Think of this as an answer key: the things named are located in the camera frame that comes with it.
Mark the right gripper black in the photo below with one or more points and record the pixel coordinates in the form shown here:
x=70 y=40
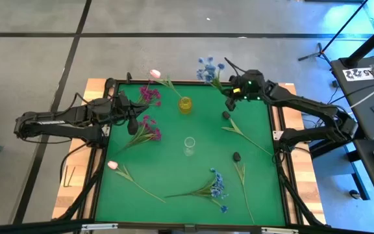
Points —
x=250 y=86

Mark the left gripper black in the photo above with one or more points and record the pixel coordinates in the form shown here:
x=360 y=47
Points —
x=122 y=112

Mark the dark artificial tulip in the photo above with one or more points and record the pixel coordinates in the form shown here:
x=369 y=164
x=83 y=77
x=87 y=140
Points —
x=226 y=115
x=236 y=157

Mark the blue artificial flower bunch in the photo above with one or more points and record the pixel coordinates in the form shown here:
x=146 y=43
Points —
x=217 y=187
x=210 y=69

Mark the pink artificial tulip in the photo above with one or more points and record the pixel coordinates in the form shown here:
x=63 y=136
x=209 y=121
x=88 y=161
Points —
x=112 y=164
x=155 y=73

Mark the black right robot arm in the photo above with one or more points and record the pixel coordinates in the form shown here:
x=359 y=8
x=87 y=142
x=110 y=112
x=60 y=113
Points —
x=304 y=104

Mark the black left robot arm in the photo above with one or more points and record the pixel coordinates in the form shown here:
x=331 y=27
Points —
x=50 y=125

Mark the yellow glass vase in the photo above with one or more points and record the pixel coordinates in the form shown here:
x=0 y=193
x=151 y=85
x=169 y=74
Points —
x=185 y=105

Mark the clear glass vase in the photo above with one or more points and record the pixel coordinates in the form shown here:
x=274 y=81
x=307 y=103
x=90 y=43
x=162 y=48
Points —
x=189 y=151

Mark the small yellow gripper tag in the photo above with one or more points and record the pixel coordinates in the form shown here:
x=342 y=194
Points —
x=236 y=90

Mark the green table mat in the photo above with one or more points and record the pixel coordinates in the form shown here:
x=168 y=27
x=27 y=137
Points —
x=174 y=182

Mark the black hex key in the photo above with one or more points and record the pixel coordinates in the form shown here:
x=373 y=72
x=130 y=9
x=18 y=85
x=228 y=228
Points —
x=65 y=177
x=71 y=176

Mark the black tripod stand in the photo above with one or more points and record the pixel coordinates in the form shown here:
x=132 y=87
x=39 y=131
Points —
x=319 y=53

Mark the white printed label sheet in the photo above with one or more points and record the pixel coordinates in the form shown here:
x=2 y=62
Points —
x=356 y=74

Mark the black monitor pole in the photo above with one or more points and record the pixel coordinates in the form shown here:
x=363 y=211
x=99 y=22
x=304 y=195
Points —
x=369 y=44

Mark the black desk leg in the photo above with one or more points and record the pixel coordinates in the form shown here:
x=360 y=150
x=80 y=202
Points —
x=359 y=182

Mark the black rig beam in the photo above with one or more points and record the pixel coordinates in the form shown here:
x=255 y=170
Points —
x=28 y=227

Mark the dark grey desk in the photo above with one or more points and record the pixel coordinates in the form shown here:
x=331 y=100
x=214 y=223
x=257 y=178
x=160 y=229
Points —
x=367 y=175

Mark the black frame clamp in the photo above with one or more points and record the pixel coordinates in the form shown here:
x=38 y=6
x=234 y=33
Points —
x=128 y=77

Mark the black metal table frame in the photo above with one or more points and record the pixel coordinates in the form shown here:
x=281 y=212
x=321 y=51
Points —
x=187 y=82

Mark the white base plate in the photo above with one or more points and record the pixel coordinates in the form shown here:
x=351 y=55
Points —
x=278 y=135

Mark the silver metal bracket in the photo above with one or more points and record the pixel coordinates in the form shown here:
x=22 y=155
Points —
x=99 y=227
x=279 y=230

